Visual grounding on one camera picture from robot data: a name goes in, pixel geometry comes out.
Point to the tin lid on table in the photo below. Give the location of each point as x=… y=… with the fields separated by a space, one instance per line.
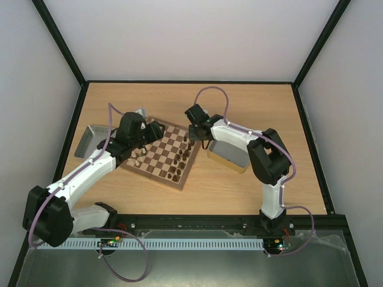
x=91 y=137

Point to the blue cable duct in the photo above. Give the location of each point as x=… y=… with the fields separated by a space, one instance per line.
x=166 y=244

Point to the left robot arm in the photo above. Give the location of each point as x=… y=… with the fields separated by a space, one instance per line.
x=49 y=215

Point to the wooden chess board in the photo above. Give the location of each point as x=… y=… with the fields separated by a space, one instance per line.
x=160 y=160

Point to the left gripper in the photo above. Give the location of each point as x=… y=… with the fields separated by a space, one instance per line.
x=155 y=133

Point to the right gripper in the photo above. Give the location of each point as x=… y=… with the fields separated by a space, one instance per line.
x=195 y=131

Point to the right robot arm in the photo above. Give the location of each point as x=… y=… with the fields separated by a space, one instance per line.
x=268 y=156

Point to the gold metal tin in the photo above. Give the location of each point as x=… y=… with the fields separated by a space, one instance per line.
x=228 y=155

